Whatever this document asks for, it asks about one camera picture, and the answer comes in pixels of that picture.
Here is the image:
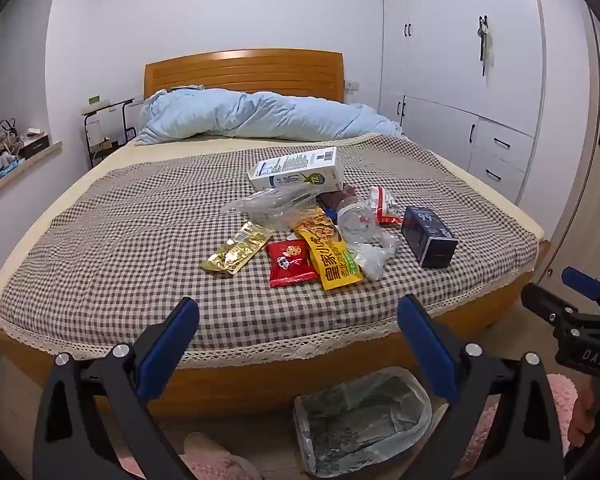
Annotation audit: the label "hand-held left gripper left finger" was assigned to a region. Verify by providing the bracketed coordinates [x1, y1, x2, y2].
[32, 297, 201, 480]

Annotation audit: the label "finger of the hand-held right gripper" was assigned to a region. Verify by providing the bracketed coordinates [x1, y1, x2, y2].
[521, 282, 588, 343]
[561, 266, 600, 318]

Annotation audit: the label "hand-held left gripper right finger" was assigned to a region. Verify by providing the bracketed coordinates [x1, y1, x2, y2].
[397, 295, 566, 480]

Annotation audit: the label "clear plastic bag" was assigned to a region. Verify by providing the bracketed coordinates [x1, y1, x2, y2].
[347, 227, 405, 282]

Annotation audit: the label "bin with floral plastic liner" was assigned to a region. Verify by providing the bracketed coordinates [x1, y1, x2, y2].
[293, 366, 433, 478]

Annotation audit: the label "dark blue carton box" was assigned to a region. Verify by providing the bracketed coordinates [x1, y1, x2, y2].
[400, 205, 459, 269]

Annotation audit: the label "gold snack pouch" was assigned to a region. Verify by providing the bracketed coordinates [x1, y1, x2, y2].
[200, 221, 275, 277]

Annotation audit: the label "yellow snack bag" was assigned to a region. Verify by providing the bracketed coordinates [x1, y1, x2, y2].
[293, 210, 365, 292]

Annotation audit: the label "red snack packet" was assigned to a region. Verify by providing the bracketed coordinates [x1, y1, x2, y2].
[265, 239, 320, 289]

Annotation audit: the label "clear plastic bottle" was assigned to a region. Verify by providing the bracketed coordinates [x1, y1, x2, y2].
[336, 195, 381, 246]

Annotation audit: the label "red and white packet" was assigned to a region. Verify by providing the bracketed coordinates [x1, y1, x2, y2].
[369, 186, 406, 231]

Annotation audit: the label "clear plastic container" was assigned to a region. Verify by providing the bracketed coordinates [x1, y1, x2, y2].
[221, 182, 321, 233]

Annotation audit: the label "purple cloth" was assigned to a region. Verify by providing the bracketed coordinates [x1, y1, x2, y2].
[316, 183, 358, 216]

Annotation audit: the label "white milk carton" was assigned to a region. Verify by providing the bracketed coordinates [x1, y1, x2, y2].
[246, 146, 344, 196]

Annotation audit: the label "person's right hand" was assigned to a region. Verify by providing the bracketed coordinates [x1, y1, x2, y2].
[569, 385, 600, 441]

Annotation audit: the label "beige plush slipper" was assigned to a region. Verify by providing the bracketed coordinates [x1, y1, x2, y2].
[182, 431, 261, 480]

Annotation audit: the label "wooden window sill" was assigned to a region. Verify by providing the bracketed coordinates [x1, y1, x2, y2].
[0, 140, 63, 207]

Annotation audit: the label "black flat case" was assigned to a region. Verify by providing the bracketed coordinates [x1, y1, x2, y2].
[17, 132, 51, 161]

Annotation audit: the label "black bedside rack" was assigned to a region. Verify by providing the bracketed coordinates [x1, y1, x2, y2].
[81, 97, 141, 168]

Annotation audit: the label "light blue duvet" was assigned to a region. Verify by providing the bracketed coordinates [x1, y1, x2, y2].
[136, 87, 411, 147]

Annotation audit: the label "pile of small items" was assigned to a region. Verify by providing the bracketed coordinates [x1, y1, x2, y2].
[0, 119, 28, 191]

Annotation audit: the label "white wardrobe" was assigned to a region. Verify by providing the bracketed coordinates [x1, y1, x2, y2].
[377, 0, 548, 206]

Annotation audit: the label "wooden bed frame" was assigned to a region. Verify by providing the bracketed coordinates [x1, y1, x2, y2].
[0, 49, 553, 418]

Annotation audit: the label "items hanging on wardrobe handle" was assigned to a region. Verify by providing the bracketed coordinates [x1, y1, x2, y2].
[476, 14, 496, 77]

